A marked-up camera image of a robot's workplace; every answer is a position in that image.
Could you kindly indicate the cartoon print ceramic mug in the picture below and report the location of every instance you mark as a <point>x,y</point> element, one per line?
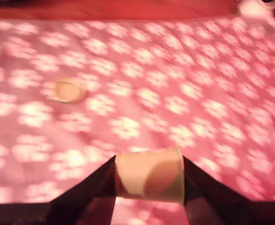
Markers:
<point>252,7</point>

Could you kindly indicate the paw print cloth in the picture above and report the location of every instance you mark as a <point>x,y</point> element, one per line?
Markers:
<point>151,82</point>

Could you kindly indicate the coffee capsule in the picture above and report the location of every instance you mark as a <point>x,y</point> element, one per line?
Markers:
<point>149,175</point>
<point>69,91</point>

